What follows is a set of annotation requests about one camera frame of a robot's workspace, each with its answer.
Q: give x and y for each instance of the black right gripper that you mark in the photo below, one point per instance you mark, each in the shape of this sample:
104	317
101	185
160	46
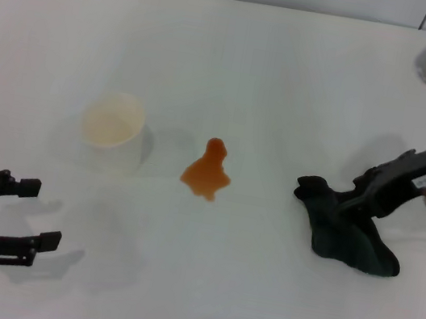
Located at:
406	179

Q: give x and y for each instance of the dark grey sock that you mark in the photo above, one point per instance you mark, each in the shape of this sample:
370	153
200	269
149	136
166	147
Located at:
343	238

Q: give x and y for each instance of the white paper cup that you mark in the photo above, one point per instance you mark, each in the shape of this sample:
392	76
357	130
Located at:
112	134

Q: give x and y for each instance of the brown water stain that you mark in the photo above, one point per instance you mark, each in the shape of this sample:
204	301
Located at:
206	175

